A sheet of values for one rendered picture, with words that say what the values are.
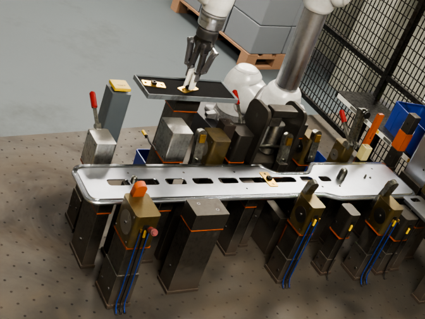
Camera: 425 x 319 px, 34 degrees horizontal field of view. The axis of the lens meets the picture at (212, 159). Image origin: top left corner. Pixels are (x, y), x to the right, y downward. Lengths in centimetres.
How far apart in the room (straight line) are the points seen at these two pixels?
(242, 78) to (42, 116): 172
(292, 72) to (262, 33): 300
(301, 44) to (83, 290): 133
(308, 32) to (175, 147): 82
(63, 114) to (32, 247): 224
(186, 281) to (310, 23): 116
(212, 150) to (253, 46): 356
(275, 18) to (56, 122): 233
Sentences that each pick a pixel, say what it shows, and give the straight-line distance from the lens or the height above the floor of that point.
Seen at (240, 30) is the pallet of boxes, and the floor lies 26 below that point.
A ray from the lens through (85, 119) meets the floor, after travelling 448.
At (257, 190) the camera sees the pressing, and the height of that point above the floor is 100.
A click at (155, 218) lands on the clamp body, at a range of 199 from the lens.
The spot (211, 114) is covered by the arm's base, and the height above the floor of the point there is 84.
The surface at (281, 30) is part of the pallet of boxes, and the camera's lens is 606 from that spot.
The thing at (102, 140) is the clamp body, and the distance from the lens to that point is 225.
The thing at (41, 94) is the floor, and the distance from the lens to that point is 465.
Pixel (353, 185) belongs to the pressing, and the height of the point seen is 100.
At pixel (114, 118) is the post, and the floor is 105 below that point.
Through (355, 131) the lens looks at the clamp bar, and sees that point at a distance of 282.
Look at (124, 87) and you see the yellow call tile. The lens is 238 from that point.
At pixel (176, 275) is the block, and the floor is 78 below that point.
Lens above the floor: 221
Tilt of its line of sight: 29 degrees down
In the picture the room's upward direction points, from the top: 21 degrees clockwise
